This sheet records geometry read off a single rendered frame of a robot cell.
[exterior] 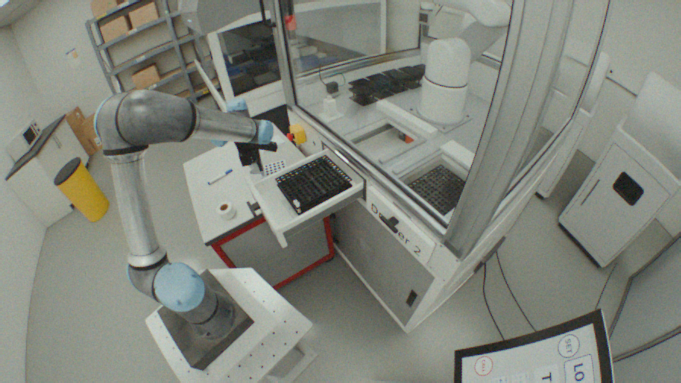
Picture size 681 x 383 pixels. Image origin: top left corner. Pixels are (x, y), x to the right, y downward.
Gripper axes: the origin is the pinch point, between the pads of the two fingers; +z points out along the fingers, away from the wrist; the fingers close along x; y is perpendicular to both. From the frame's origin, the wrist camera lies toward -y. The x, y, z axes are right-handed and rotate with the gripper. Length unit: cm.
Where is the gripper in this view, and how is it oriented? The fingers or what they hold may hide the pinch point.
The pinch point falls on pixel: (263, 172)
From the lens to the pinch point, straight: 114.9
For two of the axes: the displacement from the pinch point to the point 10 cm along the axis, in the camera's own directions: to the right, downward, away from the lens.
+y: -9.4, 2.8, -1.9
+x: 3.3, 6.7, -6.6
